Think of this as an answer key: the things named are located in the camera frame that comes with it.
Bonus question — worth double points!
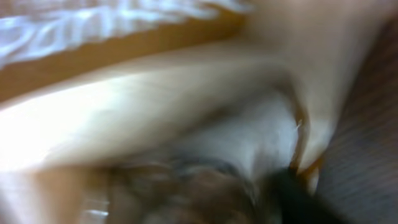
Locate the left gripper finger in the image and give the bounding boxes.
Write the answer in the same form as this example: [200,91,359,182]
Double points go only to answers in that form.
[271,169,342,224]

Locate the beige nut bag with label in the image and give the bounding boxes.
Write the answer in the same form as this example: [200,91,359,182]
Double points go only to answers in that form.
[1,1,397,223]

